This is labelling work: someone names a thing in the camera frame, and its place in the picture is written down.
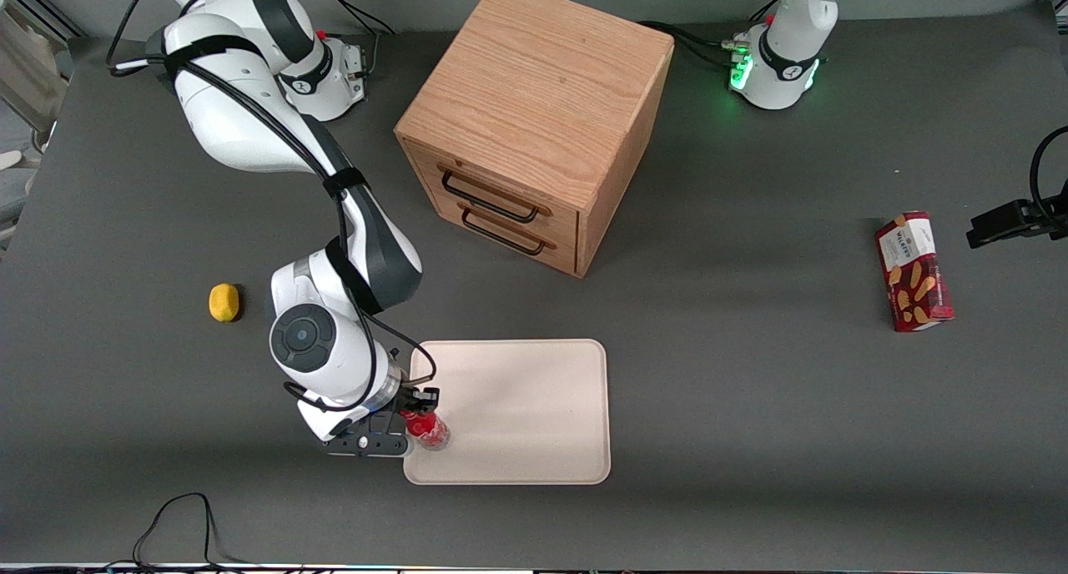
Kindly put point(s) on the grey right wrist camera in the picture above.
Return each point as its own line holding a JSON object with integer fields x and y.
{"x": 367, "y": 443}

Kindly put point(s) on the black aluminium frame rail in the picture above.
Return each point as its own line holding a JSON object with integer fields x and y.
{"x": 1058, "y": 11}
{"x": 50, "y": 11}

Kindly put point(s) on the beige plastic tray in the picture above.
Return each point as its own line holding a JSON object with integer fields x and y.
{"x": 517, "y": 411}

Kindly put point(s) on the wooden drawer front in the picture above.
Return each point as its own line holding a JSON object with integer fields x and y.
{"x": 561, "y": 224}
{"x": 567, "y": 259}

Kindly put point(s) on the red shortbread cookie box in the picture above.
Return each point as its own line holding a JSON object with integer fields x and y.
{"x": 914, "y": 269}

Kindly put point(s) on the yellow lemon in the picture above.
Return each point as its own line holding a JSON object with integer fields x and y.
{"x": 224, "y": 302}

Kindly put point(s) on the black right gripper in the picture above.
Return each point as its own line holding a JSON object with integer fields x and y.
{"x": 415, "y": 401}

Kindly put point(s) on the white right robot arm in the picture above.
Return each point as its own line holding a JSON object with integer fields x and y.
{"x": 242, "y": 123}

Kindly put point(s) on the red coke bottle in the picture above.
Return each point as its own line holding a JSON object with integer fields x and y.
{"x": 430, "y": 430}

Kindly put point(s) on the small white plastic object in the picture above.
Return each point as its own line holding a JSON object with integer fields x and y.
{"x": 8, "y": 159}

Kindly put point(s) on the wooden drawer cabinet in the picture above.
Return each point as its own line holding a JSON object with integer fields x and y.
{"x": 534, "y": 82}

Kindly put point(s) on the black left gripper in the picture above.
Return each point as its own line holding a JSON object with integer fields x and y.
{"x": 1004, "y": 222}

